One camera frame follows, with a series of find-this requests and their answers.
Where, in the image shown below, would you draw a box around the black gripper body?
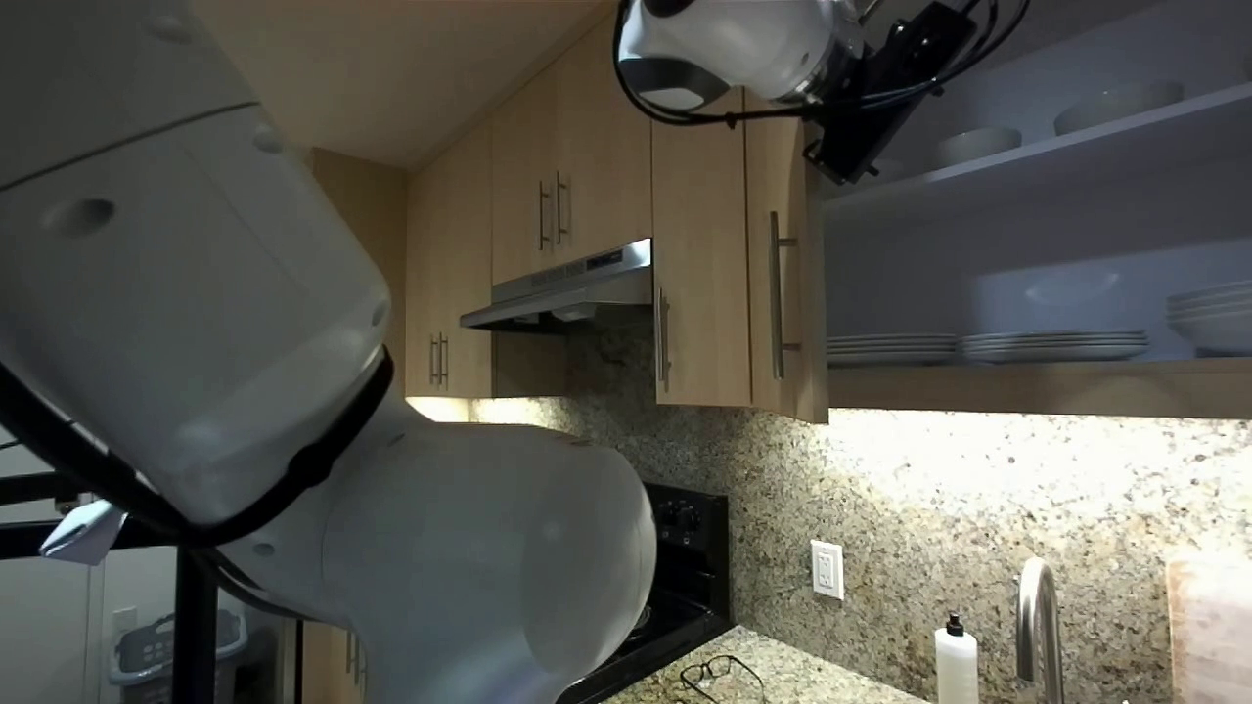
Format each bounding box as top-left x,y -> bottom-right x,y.
852,0 -> 983,92

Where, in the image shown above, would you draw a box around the light wood cabinet door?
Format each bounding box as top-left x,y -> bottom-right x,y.
438,122 -> 499,401
490,76 -> 560,284
649,102 -> 757,412
740,92 -> 835,422
554,17 -> 657,266
404,139 -> 443,400

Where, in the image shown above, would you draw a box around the white cabinet shelf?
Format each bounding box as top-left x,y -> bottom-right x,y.
820,78 -> 1252,220

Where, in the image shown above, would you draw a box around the small white bowl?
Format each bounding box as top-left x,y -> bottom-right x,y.
937,126 -> 1027,169

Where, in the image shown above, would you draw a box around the wide white bowl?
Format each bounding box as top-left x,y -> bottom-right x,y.
1053,78 -> 1189,136

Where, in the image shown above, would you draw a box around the stack of flat plates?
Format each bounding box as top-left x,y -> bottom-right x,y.
968,326 -> 1150,362

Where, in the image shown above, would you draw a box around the stack of white bowls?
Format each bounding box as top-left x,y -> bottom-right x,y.
1168,276 -> 1252,361

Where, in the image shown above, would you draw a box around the stainless steel range hood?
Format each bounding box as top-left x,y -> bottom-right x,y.
457,233 -> 657,331

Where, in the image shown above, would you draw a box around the black electric stove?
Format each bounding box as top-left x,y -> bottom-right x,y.
560,482 -> 736,704

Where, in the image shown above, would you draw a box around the curved metal faucet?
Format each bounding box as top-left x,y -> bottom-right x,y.
1015,554 -> 1071,704

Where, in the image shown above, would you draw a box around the white soap pump bottle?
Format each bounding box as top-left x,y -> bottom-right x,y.
930,614 -> 983,704

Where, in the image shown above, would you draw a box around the thin-framed eyeglasses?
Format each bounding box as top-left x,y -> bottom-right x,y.
679,653 -> 777,704

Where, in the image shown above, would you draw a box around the wooden cutting board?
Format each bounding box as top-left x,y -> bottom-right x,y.
1168,553 -> 1252,704

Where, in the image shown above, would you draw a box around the grey laundry basket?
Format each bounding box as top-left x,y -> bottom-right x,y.
110,601 -> 251,688

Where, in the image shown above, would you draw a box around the white paper sheet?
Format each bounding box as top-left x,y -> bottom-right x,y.
35,499 -> 134,570

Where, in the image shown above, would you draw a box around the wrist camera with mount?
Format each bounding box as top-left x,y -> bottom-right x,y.
808,70 -> 923,188

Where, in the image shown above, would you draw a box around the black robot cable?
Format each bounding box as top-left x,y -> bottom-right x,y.
610,0 -> 1032,134

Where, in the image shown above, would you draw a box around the wooden wall cabinet carcass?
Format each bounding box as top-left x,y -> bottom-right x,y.
820,0 -> 1252,422

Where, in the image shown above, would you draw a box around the white wall outlet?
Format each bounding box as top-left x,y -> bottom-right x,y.
809,536 -> 850,605

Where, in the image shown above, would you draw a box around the black metal stand frame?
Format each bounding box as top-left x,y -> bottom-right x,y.
0,435 -> 229,704

